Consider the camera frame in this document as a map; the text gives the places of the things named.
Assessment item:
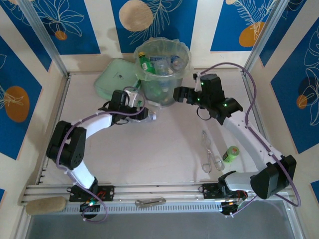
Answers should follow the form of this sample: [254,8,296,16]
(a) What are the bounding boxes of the crushed clear bottle white cap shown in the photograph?
[127,101,160,124]

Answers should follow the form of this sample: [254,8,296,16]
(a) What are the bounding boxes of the grey mesh waste bin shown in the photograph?
[134,37,192,107]

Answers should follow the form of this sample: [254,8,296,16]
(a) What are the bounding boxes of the mint green zip pouch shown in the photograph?
[94,58,143,100]

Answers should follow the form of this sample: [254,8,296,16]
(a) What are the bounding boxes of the small green cylindrical container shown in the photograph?
[222,146,240,164]

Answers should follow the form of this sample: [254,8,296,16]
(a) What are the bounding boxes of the flat metal tool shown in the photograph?
[134,197,167,207]

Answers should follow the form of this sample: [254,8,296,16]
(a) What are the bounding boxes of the beige sponge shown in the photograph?
[25,196,67,215]

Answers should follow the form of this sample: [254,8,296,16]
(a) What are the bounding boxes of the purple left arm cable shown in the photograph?
[55,86,144,224]

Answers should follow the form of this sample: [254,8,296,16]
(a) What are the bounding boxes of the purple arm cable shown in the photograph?
[55,86,144,224]
[198,62,301,219]

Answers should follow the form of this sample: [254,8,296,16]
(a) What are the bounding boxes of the black cable loop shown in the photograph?
[196,107,212,122]

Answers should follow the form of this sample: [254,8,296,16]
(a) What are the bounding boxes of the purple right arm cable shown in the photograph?
[198,62,301,219]

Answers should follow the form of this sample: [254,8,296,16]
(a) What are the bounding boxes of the metal wire tongs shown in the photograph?
[200,129,225,173]

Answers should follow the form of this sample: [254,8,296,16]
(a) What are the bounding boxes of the aluminium table side rail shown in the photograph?
[241,69,275,152]
[36,73,72,186]

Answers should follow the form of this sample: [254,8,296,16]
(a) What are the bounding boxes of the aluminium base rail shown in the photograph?
[18,184,297,214]

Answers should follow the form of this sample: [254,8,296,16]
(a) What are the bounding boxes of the aluminium frame post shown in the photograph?
[17,0,69,77]
[243,0,291,75]

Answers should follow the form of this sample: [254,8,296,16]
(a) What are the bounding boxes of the small electronics board with wires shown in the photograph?
[220,190,249,216]
[79,198,102,212]

